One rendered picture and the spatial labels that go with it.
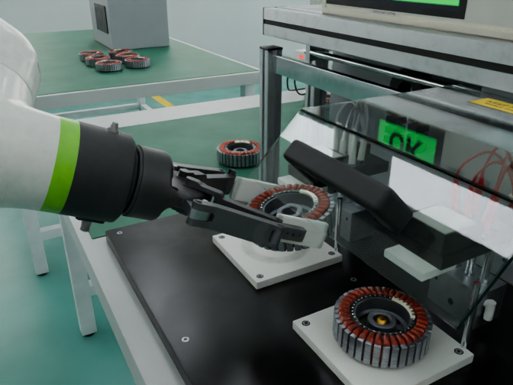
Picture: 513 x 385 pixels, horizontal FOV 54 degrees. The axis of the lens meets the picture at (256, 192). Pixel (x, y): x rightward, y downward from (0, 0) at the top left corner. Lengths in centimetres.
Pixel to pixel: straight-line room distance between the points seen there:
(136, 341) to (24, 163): 31
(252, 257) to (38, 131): 40
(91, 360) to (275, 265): 115
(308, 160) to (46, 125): 24
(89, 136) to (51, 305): 164
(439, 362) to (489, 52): 34
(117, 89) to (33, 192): 155
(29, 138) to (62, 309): 162
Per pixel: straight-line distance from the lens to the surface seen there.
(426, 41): 63
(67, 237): 168
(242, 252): 77
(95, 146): 48
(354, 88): 71
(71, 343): 189
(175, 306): 69
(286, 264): 75
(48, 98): 197
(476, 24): 62
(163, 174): 50
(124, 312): 73
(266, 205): 62
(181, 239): 84
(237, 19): 570
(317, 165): 36
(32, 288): 222
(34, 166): 47
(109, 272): 82
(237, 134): 140
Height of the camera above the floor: 119
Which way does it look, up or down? 25 degrees down
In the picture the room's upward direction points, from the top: straight up
